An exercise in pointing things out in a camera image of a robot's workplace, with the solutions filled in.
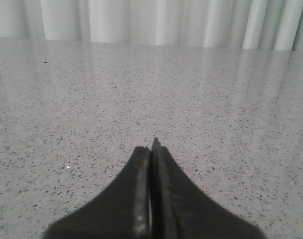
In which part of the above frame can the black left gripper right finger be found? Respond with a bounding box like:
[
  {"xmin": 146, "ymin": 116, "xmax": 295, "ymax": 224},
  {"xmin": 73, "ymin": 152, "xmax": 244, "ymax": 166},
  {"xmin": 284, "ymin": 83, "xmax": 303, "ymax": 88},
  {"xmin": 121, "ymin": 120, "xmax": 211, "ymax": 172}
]
[{"xmin": 151, "ymin": 138, "xmax": 266, "ymax": 239}]

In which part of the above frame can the white pleated curtain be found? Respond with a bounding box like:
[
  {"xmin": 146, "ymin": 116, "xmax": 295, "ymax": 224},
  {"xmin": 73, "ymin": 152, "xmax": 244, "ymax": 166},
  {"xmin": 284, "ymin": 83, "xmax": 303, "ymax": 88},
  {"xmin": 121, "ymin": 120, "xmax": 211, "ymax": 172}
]
[{"xmin": 0, "ymin": 0, "xmax": 303, "ymax": 52}]

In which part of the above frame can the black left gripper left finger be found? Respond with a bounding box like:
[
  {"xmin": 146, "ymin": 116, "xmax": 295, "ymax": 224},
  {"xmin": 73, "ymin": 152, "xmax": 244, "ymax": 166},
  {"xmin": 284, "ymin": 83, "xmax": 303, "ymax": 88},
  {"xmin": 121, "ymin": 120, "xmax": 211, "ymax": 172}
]
[{"xmin": 43, "ymin": 146, "xmax": 151, "ymax": 239}]

